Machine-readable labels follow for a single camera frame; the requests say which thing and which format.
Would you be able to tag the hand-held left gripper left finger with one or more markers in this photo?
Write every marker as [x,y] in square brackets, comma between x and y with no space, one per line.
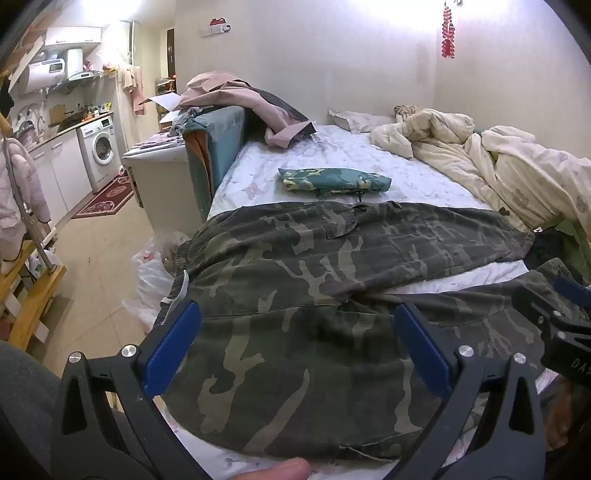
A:
[173,344]

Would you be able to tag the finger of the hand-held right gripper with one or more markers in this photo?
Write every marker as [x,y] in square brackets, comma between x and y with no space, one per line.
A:
[531,303]
[572,288]

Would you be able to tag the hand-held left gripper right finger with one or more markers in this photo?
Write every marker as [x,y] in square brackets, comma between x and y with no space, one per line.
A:
[425,350]

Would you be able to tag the dark camouflage pants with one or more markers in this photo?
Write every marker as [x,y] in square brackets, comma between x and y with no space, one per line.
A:
[300,277]

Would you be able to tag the person's right forearm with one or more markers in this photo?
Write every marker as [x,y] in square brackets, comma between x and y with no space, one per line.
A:
[563,415]

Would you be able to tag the person's left hand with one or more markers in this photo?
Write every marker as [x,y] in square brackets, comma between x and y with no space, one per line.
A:
[277,470]

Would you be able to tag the green cloth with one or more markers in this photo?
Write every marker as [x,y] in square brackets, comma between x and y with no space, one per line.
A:
[579,249]

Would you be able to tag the black cloth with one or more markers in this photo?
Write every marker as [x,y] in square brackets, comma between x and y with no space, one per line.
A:
[549,244]

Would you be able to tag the white plastic bags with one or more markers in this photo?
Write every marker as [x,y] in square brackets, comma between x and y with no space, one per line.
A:
[147,277]

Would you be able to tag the cream quilt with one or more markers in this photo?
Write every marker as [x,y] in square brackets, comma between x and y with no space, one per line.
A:
[508,170]

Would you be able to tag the white side table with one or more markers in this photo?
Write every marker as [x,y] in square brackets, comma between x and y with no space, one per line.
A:
[157,184]

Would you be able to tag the red patterned rug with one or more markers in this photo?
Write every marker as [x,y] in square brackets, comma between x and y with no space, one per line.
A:
[106,198]

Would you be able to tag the folded green camouflage garment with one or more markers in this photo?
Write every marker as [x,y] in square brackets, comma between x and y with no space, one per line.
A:
[332,180]

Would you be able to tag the white kitchen cabinet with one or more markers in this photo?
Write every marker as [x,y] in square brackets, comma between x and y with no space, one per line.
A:
[64,170]

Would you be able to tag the white washing machine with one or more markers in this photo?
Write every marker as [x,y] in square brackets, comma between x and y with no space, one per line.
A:
[99,147]

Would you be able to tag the bed with floral sheet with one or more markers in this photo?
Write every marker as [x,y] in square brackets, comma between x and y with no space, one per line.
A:
[351,147]

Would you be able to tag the pink puffy coat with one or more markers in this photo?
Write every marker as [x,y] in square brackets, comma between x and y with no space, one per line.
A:
[16,184]

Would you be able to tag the brown patterned cloth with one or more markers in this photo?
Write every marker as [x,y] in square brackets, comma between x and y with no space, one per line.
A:
[408,110]

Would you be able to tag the grey pillow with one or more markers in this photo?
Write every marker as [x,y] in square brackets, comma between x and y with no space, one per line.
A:
[355,121]

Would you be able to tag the pink hanging clothes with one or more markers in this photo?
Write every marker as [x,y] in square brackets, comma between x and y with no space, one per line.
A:
[136,92]

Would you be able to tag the pink jacket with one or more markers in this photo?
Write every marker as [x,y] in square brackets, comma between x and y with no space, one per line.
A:
[217,90]

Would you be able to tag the dark grey garment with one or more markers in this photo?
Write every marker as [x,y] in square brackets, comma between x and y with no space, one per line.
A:
[277,104]

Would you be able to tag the range hood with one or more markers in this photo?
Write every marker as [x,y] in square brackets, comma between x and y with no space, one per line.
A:
[85,76]

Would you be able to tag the red firecracker decoration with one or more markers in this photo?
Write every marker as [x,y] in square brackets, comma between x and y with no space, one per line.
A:
[448,32]

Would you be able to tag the white water heater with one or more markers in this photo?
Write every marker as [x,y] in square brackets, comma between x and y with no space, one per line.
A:
[46,71]

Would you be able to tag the white wall cabinet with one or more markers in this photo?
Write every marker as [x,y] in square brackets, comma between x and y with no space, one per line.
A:
[74,36]

